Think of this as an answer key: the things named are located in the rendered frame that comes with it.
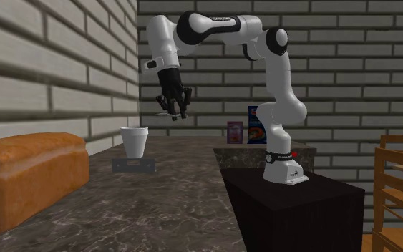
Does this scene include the wooden chair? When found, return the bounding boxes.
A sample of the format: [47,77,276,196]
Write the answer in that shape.
[372,134,403,252]

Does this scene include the grey flat slab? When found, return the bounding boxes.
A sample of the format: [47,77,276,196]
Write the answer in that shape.
[111,157,156,174]

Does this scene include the blue snack bag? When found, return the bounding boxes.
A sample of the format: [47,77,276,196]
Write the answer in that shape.
[246,105,268,145]

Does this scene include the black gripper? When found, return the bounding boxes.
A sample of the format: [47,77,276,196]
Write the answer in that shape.
[155,67,193,122]

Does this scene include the brown bread loaf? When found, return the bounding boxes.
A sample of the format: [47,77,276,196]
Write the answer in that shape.
[0,132,91,238]

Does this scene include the white foam cup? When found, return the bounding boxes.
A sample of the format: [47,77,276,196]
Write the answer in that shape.
[120,125,150,160]

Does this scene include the pink packet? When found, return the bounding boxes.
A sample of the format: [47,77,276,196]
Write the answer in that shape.
[226,120,244,145]

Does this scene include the dark robot stand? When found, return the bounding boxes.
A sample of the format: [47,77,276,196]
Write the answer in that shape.
[220,167,366,252]

